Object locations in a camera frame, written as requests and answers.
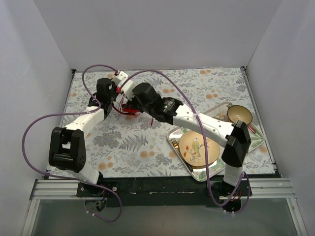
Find red headphone cable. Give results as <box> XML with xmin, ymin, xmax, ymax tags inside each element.
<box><xmin>115</xmin><ymin>87</ymin><xmax>156</xmax><ymax>127</ymax></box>

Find red and black headphones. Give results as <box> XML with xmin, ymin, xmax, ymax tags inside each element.
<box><xmin>112</xmin><ymin>103</ymin><xmax>140</xmax><ymax>117</ymax></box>

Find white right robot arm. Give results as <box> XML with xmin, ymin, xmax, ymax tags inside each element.
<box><xmin>122</xmin><ymin>81</ymin><xmax>251</xmax><ymax>196</ymax></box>

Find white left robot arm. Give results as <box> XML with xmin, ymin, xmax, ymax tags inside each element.
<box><xmin>49</xmin><ymin>78</ymin><xmax>118</xmax><ymax>197</ymax></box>

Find floral tablecloth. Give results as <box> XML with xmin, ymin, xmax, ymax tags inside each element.
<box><xmin>48</xmin><ymin>68</ymin><xmax>275</xmax><ymax>179</ymax></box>

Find gold fork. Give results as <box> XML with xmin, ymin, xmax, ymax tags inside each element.
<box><xmin>170</xmin><ymin>138</ymin><xmax>179</xmax><ymax>149</ymax></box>

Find beige bird plate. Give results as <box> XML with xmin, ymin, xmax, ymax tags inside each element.
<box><xmin>179</xmin><ymin>131</ymin><xmax>220</xmax><ymax>167</ymax></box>

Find cream bowl with dark rim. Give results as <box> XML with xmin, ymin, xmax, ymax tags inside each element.
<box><xmin>227</xmin><ymin>105</ymin><xmax>253</xmax><ymax>125</ymax></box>

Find copper knife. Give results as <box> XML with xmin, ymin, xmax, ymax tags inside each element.
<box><xmin>247</xmin><ymin>124</ymin><xmax>257</xmax><ymax>134</ymax></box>

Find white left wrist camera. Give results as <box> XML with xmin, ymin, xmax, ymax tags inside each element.
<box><xmin>112</xmin><ymin>71</ymin><xmax>128</xmax><ymax>89</ymax></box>

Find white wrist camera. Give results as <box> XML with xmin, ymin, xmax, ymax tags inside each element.
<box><xmin>112</xmin><ymin>71</ymin><xmax>128</xmax><ymax>89</ymax></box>
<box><xmin>118</xmin><ymin>77</ymin><xmax>136</xmax><ymax>101</ymax></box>

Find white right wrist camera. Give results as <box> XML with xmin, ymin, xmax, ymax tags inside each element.
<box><xmin>118</xmin><ymin>77</ymin><xmax>136</xmax><ymax>101</ymax></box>

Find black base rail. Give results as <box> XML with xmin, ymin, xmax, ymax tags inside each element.
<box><xmin>76</xmin><ymin>176</ymin><xmax>247</xmax><ymax>212</ymax></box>

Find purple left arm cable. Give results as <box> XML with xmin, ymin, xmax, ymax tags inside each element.
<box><xmin>21</xmin><ymin>64</ymin><xmax>123</xmax><ymax>222</ymax></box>

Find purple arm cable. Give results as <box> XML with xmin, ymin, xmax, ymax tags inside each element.
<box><xmin>21</xmin><ymin>64</ymin><xmax>123</xmax><ymax>222</ymax></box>
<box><xmin>120</xmin><ymin>70</ymin><xmax>253</xmax><ymax>214</ymax></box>

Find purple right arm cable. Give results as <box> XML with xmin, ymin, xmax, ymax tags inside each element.
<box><xmin>120</xmin><ymin>70</ymin><xmax>253</xmax><ymax>214</ymax></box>

